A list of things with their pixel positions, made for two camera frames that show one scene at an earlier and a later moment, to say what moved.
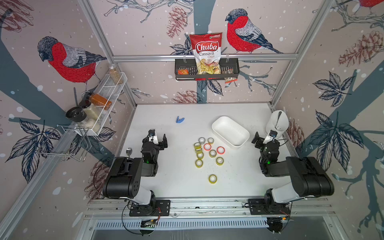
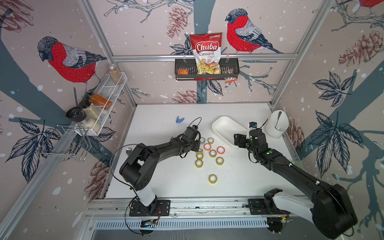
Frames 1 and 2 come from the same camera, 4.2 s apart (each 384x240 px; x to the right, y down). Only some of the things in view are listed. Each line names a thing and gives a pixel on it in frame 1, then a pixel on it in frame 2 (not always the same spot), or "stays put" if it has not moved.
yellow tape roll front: x=212 y=179 stays put
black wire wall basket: x=185 y=70 stays put
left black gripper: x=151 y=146 → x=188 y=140
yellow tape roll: x=219 y=161 stays put
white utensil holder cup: x=282 y=124 stays put
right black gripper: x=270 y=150 → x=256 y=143
